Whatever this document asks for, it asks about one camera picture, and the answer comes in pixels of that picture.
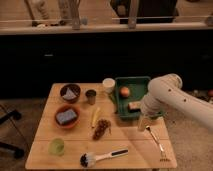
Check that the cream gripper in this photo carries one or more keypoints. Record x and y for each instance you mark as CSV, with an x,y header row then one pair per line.
x,y
143,122

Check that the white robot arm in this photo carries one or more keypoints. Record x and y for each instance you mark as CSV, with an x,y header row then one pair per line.
x,y
167,90

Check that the orange ball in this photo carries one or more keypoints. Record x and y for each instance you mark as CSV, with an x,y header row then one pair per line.
x,y
125,92

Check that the green plastic tray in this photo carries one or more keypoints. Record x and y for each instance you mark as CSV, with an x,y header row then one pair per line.
x,y
138,88

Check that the metal fork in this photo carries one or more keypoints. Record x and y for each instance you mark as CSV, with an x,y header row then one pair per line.
x,y
164,157

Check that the brown grape bunch toy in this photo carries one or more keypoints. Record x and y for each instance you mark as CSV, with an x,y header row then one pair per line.
x,y
103,124

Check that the yellow banana toy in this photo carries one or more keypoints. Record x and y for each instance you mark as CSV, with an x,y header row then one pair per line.
x,y
95,116

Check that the white cup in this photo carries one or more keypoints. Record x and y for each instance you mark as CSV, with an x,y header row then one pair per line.
x,y
108,84

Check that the metal cup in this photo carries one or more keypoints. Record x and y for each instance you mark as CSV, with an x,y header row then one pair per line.
x,y
91,96

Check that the white dish brush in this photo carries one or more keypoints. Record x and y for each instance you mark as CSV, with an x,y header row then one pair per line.
x,y
90,159

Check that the dark brown bowl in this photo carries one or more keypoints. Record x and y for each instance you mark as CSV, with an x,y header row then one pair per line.
x,y
75,88

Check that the blue sponge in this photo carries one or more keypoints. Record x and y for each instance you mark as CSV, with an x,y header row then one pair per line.
x,y
65,117

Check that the orange bowl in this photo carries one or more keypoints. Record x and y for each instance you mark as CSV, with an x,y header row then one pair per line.
x,y
70,124

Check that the grey cloth in bowl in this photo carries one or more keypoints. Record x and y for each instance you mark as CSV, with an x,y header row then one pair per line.
x,y
69,95

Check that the green plastic cup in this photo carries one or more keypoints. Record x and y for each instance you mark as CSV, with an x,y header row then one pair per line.
x,y
56,147

